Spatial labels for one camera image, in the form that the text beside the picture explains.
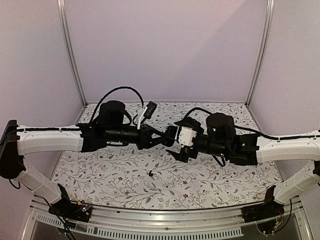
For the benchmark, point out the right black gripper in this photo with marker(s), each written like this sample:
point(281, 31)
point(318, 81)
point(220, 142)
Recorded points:
point(183, 155)

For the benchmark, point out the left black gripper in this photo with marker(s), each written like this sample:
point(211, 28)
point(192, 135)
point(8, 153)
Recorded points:
point(145, 141)

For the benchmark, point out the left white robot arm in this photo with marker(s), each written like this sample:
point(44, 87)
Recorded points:
point(113, 126)

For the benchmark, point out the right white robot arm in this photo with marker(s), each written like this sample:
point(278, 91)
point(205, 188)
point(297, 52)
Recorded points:
point(220, 140)

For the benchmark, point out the floral patterned table mat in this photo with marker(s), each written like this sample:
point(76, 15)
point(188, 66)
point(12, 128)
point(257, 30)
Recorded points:
point(118, 177)

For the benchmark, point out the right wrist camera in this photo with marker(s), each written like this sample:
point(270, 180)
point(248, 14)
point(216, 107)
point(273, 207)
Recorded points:
point(182, 135)

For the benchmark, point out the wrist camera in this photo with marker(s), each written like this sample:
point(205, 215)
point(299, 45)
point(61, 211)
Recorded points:
point(182, 135)
point(145, 113)

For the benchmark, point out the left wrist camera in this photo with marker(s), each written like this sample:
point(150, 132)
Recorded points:
point(145, 113)

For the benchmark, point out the front aluminium rail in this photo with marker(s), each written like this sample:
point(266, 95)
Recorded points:
point(110, 223)

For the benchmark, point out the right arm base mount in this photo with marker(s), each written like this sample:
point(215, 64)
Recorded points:
point(269, 208)

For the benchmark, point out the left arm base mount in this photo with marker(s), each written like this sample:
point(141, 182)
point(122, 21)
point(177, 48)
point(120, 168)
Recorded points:
point(65, 208)

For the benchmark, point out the left aluminium frame post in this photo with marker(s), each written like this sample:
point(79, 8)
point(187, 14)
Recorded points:
point(62, 12)

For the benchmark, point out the aluminium frame post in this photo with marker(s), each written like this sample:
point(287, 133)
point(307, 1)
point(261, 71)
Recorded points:
point(62, 12)
point(262, 51)

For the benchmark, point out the right aluminium frame post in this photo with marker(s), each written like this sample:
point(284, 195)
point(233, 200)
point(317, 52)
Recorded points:
point(262, 51)

